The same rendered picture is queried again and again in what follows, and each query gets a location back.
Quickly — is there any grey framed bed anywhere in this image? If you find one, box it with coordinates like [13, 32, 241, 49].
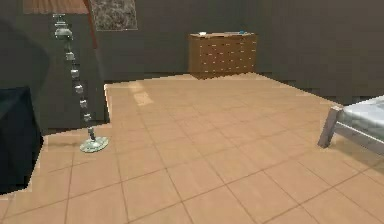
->
[317, 95, 384, 156]

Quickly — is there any grey mottled framed picture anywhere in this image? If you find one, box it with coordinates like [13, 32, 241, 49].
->
[89, 0, 139, 32]

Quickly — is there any brown wooden chest of drawers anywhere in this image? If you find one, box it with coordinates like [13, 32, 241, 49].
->
[188, 31, 258, 80]

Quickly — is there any silver beaded floor lamp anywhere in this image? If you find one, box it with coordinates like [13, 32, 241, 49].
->
[23, 0, 110, 154]

